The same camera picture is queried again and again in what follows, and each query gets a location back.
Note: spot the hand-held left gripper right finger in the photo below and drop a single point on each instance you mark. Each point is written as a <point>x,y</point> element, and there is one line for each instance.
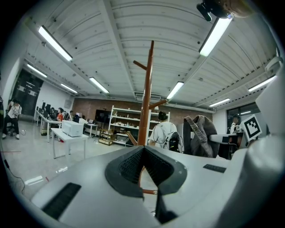
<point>200,182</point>

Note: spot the black head-worn camera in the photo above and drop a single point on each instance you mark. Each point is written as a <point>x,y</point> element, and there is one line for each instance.
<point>209,10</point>

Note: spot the group of ceiling tube lights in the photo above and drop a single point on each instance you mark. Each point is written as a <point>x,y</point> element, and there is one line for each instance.
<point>55,43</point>

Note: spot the small white table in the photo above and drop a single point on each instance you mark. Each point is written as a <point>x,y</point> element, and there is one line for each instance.
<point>91,128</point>

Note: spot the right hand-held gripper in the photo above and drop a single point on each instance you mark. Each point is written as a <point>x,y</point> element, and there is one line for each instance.
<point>251,129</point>

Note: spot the black wall screen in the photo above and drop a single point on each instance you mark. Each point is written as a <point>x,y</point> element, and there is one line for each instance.
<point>26,93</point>

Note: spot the black television on stand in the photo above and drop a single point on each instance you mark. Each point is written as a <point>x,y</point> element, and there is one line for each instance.
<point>103,115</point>

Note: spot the ceiling air vent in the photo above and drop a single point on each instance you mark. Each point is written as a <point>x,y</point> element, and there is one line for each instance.
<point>148,95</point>

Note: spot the white boxy appliance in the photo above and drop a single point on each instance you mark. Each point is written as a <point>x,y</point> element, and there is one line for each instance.
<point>72,128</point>

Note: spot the white metal shelf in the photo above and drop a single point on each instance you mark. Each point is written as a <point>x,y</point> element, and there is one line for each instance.
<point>124,120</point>

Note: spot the brown wooden coat rack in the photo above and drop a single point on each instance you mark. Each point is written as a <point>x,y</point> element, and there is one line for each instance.
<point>147,100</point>

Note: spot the long white desk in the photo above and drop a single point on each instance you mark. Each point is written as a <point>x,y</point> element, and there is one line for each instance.
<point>44,120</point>

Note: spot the black and white backpack device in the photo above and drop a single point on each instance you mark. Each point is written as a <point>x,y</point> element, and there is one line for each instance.
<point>174,142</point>

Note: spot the low wooden rack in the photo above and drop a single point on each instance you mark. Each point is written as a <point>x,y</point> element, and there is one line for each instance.
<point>105,138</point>

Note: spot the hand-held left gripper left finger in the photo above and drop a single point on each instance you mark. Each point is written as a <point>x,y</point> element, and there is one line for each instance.
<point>93,196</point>

